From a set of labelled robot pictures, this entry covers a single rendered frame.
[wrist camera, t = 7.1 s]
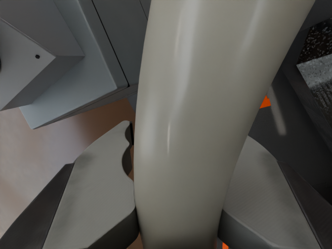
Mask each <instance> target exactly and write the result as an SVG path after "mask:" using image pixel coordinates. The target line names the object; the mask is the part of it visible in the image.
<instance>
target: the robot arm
mask: <svg viewBox="0 0 332 249"><path fill-rule="evenodd" d="M132 145H134V136H133V126H132V121H122V122H121V123H119V124H118V125H116V126H115V127H114V128H112V129H111V130H109V131H108V132H107V133H105V134H104V135H102V136H101V137H99V138H98V139H97V140H95V141H94V142H93V143H92V144H91V145H89V146H88V147H87V148H86V149H85V150H84V151H83V152H82V153H81V154H80V155H79V156H78V157H77V158H76V160H75V161H74V162H73V163H72V164H65V165H64V166H63V167H62V168H61V169H60V171H59V172H58V173H57V174H56V175H55V176H54V177H53V178H52V179H51V181H50V182H49V183H48V184H47V185H46V186H45V187H44V188H43V189H42V191H41V192H40V193H39V194H38V195H37V196H36V197H35V198H34V199H33V201H32V202H31V203H30V204H29V205H28V206H27V207H26V208H25V210H24V211H23V212H22V213H21V214H20V215H19V216H18V217H17V219H16V220H15V221H14V222H13V223H12V225H11V226H10V227H9V228H8V230H7V231H6V232H5V233H4V235H3V236H2V237H1V239H0V249H126V248H127V247H128V246H130V245H131V244H132V243H133V242H134V241H135V240H136V239H137V237H138V235H139V227H138V220H137V214H136V205H135V193H134V182H133V181H132V180H131V179H130V178H129V177H128V175H129V173H130V172H131V170H132V162H131V154H130V149H131V147H132ZM217 236H218V238H219V239H220V240H221V241H222V242H223V243H225V244H226V245H227V246H228V247H229V248H231V249H332V205H331V204H330V203H329V202H328V201H327V200H325V199H324V198H323V197H322V196H321V195H320V194H319V193H318V192H317V191H316V190H315V189H314V188H313V187H312V186H311V185H310V184H309V183H308V182H307V181H306V180H305V179H304V178H303V177H301V176H300V175H299V174H298V173H297V172H296V171H295V170H294V169H293V168H292V167H291V166H290V165H289V164H288V163H287V162H280V161H278V160H277V159H276V158H275V157H274V156H273V155H272V154H271V153H270V152H269V151H267V150H266V149H265V148H264V147H263V146H262V145H261V144H259V143H258V142H257V141H255V140H254V139H252V138H251V137H249V136H247V138H246V141H245V143H244V146H243V148H242V151H241V153H240V156H239V158H238V161H237V164H236V167H235V169H234V172H233V175H232V178H231V181H230V184H229V187H228V190H227V194H226V197H225V201H224V205H223V208H222V213H221V217H220V222H219V227H218V233H217Z"/></svg>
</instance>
